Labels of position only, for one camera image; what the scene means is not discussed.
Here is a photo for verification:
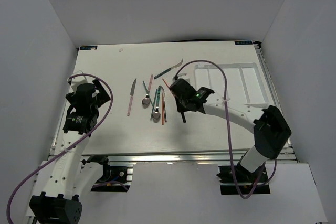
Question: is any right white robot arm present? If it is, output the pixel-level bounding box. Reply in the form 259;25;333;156
169;79;292;182

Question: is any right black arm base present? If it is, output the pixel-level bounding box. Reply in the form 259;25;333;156
216;165;271;196

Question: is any green handled spoon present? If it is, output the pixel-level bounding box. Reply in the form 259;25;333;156
152;89;164;123

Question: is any left blue corner label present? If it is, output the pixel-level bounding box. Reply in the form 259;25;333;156
79;45;98;50

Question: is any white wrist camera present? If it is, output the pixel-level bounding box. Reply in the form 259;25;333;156
67;76;88;92
172;72;191;84

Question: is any dark thin chopstick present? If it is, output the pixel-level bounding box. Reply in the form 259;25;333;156
163;99;167;123

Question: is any pink handled knife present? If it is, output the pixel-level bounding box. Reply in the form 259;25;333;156
127;78;137;116

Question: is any white divided utensil tray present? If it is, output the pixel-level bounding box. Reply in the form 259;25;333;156
194;63;269;108

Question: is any pink handled spoon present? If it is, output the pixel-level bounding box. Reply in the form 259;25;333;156
142;75;154;108

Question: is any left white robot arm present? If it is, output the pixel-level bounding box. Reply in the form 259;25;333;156
29;77;113;223

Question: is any floral handled knife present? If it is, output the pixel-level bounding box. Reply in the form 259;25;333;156
181;112;186;123

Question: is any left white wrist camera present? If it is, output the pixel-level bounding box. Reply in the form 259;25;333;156
67;76;88;92

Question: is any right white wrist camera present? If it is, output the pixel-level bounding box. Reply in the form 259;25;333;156
172;72;191;84

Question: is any green chopstick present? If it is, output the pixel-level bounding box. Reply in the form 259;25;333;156
150;88;158;121

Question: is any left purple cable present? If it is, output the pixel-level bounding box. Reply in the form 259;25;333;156
5;74;114;224

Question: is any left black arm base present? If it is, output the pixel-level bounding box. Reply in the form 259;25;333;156
81;155;130;193

